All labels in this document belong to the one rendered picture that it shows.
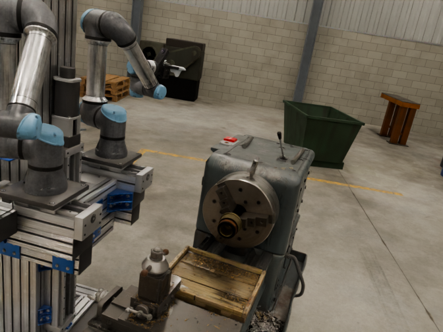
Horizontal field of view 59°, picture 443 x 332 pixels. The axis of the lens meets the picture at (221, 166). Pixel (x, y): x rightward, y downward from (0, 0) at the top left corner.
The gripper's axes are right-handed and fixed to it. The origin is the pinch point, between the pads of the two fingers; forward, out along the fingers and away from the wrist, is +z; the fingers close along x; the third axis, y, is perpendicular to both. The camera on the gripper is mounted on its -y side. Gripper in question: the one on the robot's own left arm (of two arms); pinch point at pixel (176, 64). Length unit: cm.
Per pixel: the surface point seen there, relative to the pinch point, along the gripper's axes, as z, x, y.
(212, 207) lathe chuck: -50, 77, 40
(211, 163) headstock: -36, 62, 28
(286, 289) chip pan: -1, 108, 90
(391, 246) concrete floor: 230, 140, 140
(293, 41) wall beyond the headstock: 876, -332, 11
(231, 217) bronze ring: -58, 91, 34
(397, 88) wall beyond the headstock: 1030, -49, 53
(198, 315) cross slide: -96, 108, 47
